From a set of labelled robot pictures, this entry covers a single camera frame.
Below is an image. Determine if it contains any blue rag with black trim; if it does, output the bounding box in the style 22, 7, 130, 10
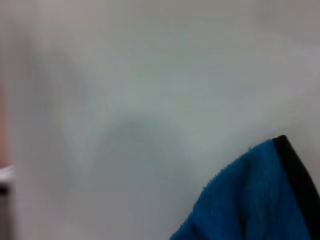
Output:
169, 134, 320, 240

